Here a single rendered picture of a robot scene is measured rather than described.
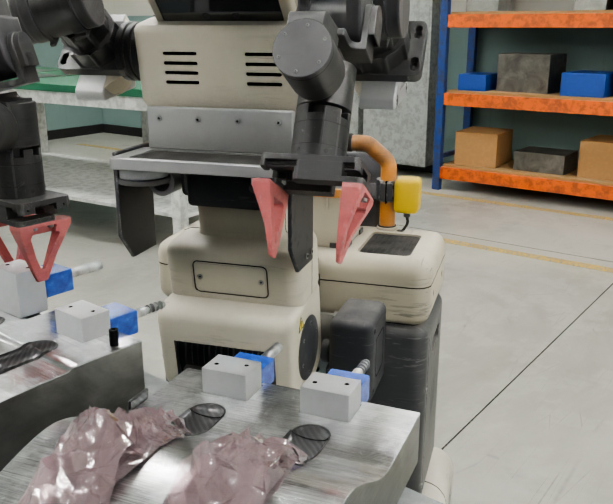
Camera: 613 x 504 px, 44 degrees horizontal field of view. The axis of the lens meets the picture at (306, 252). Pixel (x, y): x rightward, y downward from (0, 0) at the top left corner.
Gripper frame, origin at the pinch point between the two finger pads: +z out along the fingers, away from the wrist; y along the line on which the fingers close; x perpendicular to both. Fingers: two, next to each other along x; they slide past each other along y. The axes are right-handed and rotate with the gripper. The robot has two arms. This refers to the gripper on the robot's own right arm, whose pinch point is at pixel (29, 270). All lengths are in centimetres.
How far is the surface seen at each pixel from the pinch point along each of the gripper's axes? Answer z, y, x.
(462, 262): 92, -96, 305
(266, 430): 8.7, 36.7, 0.3
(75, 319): 2.4, 12.6, -2.7
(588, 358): 94, -3, 226
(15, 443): 10.2, 17.6, -13.8
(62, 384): 6.3, 17.8, -8.3
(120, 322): 4.2, 13.4, 2.4
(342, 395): 6.2, 41.1, 6.2
